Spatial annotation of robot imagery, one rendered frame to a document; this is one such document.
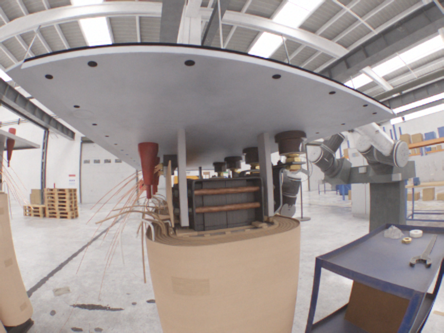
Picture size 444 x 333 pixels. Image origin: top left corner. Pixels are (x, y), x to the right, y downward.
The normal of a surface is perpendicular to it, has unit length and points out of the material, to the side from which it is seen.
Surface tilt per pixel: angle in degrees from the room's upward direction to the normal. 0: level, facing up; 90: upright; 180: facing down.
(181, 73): 180
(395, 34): 90
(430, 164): 90
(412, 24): 90
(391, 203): 90
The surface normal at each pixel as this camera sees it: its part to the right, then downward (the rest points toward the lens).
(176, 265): -0.23, -0.07
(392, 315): -0.96, 0.02
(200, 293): 0.10, -0.10
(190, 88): 0.05, 0.99
